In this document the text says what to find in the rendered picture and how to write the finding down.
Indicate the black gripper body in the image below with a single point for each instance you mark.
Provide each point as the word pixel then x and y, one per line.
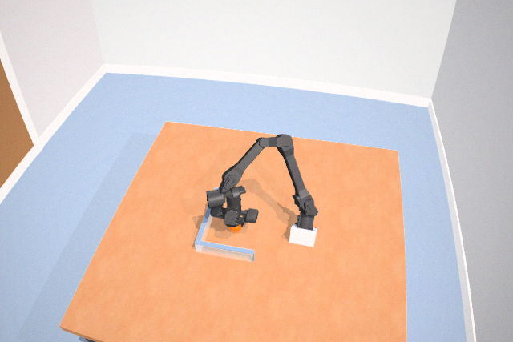
pixel 250 215

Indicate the clear low corner wall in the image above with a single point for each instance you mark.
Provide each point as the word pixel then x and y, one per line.
pixel 219 252

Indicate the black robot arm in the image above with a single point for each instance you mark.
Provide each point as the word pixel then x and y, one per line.
pixel 231 177

